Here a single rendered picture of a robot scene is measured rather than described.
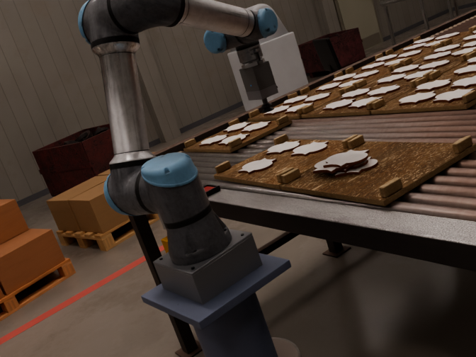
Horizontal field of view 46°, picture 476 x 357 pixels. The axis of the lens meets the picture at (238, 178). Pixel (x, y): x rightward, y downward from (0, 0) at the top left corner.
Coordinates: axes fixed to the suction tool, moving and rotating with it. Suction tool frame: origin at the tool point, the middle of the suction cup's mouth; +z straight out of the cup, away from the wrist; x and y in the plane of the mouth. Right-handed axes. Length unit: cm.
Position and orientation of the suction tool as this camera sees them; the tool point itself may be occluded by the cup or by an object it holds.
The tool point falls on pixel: (268, 110)
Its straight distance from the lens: 178.5
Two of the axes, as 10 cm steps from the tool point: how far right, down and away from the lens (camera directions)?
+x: -8.2, 4.0, -4.2
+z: 3.1, 9.1, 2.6
